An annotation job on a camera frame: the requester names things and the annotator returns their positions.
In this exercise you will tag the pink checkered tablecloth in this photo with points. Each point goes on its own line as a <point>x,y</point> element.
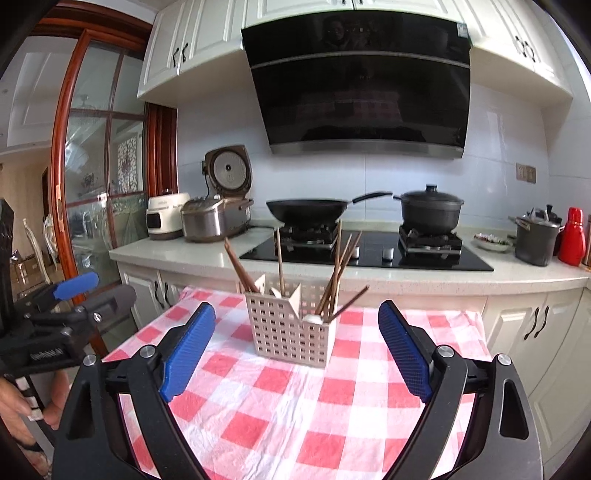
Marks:
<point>300,415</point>

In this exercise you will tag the black range hood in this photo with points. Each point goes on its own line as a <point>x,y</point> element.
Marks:
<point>360,92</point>

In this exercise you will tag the white ornate chair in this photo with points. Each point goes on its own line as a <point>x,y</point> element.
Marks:
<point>48,230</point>

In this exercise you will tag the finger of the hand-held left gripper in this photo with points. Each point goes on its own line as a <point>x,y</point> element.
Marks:
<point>76,285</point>
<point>111,300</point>

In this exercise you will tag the wooden framed glass door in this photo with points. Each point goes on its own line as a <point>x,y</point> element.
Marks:
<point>92,184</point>

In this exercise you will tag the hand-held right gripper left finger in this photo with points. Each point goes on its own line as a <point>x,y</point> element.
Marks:
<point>187,350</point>

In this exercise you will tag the beige wall outlet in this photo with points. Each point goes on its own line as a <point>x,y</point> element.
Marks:
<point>526,172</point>

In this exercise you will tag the steel thermos bottle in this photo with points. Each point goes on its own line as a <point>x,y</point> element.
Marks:
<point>588,244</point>

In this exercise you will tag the small white kitchen appliance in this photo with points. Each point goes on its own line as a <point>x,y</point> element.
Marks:
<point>164,217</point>

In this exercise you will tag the grey lidded stockpot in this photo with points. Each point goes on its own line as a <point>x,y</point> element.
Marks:
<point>535,244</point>

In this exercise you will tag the bunch of wooden chopsticks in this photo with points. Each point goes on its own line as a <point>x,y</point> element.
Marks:
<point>280,258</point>

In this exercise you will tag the white ceramic spoon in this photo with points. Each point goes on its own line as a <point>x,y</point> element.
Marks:
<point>311,318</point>

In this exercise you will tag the black glass gas cooktop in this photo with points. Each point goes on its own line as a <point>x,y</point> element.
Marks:
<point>438,263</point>

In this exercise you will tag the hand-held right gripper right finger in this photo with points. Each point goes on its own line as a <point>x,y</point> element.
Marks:
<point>406,350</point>

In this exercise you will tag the person's left hand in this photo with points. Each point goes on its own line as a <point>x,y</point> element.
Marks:
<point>11,410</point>

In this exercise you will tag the black frying pan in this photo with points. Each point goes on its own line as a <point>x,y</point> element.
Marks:
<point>304,210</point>

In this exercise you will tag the white perforated plastic basket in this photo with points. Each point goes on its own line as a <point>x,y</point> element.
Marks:
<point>268,300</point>

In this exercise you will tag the black kettle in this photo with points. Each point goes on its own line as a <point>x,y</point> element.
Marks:
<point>551,210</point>

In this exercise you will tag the red thermos bottle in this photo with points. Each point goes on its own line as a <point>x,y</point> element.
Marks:
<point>572,240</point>

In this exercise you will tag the narrow white upper cabinet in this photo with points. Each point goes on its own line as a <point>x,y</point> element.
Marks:
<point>300,9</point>

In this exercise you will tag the small white dish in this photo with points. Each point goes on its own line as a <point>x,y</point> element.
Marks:
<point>491,243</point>

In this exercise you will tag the silver rice cooker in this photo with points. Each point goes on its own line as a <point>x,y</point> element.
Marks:
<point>207,221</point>

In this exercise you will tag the black lidded cooking pot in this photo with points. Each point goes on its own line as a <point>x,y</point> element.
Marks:
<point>429,212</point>

